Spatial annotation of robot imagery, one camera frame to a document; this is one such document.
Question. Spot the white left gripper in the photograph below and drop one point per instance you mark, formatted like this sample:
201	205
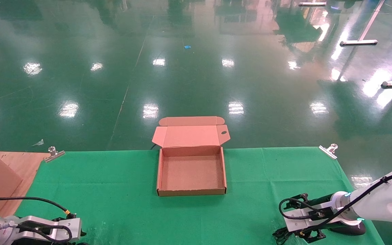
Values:
70	228

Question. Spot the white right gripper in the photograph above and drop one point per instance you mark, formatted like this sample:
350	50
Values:
298	219

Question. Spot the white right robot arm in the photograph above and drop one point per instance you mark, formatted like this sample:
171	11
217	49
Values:
386	200

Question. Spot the open brown cardboard box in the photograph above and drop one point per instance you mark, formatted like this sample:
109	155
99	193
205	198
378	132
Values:
191	172

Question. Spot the green table cloth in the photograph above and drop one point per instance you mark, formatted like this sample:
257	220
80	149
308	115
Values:
114	190

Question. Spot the silver table clamp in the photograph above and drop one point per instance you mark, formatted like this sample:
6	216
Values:
53	154
328	151

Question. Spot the white stand with pole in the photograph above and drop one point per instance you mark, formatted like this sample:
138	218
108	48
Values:
357	42

